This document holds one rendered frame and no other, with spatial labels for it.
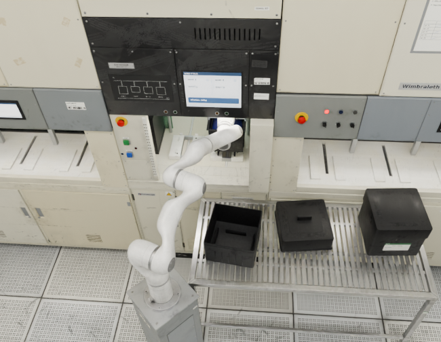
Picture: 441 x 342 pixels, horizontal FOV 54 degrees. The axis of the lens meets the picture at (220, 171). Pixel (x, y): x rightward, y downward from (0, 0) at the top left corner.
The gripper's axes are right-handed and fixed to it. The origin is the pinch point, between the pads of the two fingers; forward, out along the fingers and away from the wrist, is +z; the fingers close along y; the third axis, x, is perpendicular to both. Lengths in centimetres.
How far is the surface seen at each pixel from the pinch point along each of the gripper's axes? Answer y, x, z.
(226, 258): 5, -40, -79
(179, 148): -31.4, -31.4, -3.1
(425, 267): 113, -45, -74
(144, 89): -39, 35, -30
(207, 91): -7.3, 35.1, -30.2
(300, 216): 45, -32, -53
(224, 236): 2, -45, -61
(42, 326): -122, -122, -90
